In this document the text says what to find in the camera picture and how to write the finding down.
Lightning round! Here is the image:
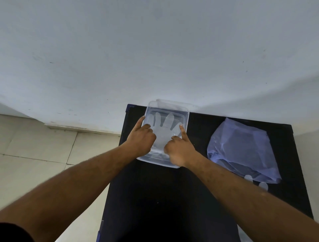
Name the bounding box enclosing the person's left hand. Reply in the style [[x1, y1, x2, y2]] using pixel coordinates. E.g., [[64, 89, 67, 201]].
[[124, 115, 157, 158]]

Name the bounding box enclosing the person's right hand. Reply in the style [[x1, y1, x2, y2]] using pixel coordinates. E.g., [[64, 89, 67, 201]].
[[164, 125, 200, 168]]

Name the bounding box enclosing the transparent plastic glove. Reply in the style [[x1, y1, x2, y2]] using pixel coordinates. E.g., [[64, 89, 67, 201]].
[[244, 175, 269, 191], [147, 112, 184, 160]]

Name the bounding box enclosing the person's left forearm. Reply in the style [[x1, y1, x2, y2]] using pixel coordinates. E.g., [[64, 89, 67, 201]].
[[0, 144, 130, 242]]

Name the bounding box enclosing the person's right forearm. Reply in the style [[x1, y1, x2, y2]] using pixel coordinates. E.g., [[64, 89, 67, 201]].
[[186, 152, 319, 242]]

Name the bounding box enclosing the clear plastic container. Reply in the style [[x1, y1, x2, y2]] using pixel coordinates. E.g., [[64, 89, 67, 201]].
[[136, 101, 190, 169]]

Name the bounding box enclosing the clear plastic lid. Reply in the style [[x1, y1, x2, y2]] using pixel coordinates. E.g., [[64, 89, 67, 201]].
[[157, 99, 191, 111]]

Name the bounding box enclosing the black table cover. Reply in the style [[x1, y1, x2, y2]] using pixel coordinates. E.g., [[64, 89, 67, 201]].
[[96, 104, 314, 242]]

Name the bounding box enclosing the translucent blue plastic bag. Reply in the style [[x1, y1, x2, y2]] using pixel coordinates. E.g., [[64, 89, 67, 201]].
[[207, 118, 282, 184]]

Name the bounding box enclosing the black sleeve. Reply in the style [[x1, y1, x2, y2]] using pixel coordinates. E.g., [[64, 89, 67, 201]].
[[0, 223, 34, 242]]

